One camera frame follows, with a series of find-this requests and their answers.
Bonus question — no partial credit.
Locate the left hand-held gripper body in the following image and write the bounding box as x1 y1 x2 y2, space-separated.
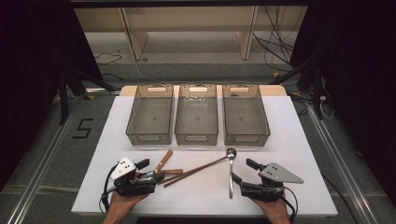
108 156 157 198

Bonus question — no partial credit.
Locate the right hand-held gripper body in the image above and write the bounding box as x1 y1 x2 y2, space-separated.
239 161 304 203

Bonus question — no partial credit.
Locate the silver metal spoon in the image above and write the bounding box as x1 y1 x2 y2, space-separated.
225 147 238 200

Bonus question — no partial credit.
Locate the wooden-handled knife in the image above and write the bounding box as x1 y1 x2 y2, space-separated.
138 168 184 182

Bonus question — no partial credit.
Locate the wooden-handled fork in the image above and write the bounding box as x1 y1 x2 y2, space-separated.
153 149 174 174

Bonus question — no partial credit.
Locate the brown wooden chopstick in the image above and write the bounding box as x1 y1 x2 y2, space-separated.
157 166 206 186
163 156 229 189

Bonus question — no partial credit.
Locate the grey translucent plastic bin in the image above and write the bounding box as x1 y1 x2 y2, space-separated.
221 83 272 147
174 83 219 147
125 83 175 147

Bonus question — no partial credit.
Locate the person's right hand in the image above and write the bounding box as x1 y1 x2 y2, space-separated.
253 193 292 224

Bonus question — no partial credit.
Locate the person's left hand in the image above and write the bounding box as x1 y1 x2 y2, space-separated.
102 190 150 224

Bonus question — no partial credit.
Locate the white table mat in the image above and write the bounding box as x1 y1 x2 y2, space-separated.
70 94 339 218

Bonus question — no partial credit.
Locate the black metal stand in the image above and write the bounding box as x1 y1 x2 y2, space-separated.
56 65 117 126
270 55 325 121

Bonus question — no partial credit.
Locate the dark curtain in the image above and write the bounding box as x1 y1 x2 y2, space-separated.
289 0 396 208
0 0 105 192

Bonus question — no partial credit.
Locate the light wooden shelf unit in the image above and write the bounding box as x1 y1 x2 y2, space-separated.
74 6 308 62

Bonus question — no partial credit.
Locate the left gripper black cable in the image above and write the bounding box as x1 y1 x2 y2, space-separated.
98 163 119 215

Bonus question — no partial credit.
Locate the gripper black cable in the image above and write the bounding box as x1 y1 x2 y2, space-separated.
280 185 300 224
98 163 119 215

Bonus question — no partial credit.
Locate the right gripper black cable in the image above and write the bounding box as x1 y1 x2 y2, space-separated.
280 185 300 224

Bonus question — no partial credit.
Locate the aluminium floor rail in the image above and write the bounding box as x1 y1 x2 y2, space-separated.
305 105 380 224
5 104 78 224

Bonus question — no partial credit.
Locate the white floor cable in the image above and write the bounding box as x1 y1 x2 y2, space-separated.
318 95 336 121

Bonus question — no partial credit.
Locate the thin black floor cable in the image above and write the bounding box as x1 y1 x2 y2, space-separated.
93 51 123 66

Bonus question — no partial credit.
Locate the black cable bundle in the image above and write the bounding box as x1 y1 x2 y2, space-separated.
252 6 297 73

